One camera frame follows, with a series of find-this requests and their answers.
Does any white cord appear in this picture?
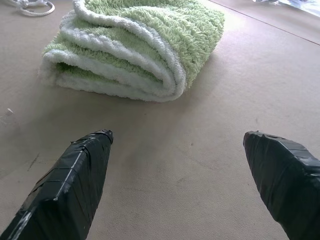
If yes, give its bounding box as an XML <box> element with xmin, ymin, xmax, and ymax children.
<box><xmin>11</xmin><ymin>0</ymin><xmax>55</xmax><ymax>17</ymax></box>

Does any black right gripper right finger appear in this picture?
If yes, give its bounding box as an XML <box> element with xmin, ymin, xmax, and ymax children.
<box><xmin>242</xmin><ymin>130</ymin><xmax>320</xmax><ymax>240</ymax></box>

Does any green and white fluffy towel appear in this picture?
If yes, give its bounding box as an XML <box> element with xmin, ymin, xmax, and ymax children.
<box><xmin>41</xmin><ymin>0</ymin><xmax>226</xmax><ymax>103</ymax></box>

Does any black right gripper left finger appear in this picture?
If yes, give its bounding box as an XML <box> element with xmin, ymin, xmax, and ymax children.
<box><xmin>0</xmin><ymin>128</ymin><xmax>115</xmax><ymax>240</ymax></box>

